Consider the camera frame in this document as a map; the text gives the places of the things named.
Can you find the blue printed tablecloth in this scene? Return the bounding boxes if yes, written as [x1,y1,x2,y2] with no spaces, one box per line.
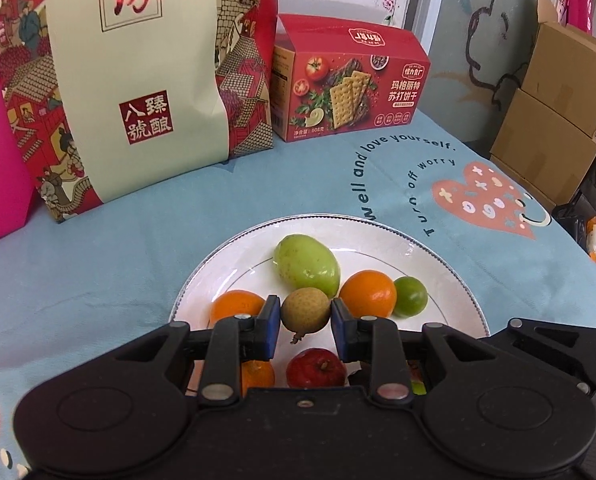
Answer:
[0,114,596,479]

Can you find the white ceramic plate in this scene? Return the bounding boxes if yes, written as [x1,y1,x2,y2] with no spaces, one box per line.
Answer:
[171,214,489,337]

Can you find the small red apple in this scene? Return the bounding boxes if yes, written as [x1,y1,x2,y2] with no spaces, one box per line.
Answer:
[286,348,347,389]

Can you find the cardboard boxes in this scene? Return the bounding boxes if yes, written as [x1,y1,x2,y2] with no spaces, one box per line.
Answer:
[491,0,596,205]

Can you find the green mango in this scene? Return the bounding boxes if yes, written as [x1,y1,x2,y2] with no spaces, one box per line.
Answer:
[272,234,340,298]

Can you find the orange front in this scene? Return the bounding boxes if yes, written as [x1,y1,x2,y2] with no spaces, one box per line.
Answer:
[240,360,275,396]

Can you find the brown longan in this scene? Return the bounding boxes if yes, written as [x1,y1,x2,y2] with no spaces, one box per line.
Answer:
[281,287,330,344]

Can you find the orange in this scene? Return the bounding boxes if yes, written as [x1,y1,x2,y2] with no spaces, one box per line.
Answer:
[240,360,275,396]
[338,270,397,318]
[209,289,266,327]

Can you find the red cracker box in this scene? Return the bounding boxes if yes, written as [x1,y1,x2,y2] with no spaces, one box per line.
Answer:
[270,14,430,142]

